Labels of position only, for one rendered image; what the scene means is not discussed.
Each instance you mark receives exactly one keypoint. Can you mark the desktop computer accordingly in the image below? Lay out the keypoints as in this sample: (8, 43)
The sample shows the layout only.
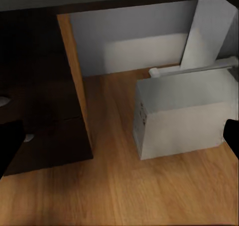
(185, 112)

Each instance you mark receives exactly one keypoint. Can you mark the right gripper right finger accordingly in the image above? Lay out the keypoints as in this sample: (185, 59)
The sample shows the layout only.
(231, 135)

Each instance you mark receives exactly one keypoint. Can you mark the cabinet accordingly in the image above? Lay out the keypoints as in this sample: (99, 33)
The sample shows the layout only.
(41, 84)

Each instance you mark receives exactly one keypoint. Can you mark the desk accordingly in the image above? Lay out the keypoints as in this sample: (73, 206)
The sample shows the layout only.
(211, 23)

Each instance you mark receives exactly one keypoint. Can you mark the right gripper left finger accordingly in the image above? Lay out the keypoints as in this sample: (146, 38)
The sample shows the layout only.
(12, 135)

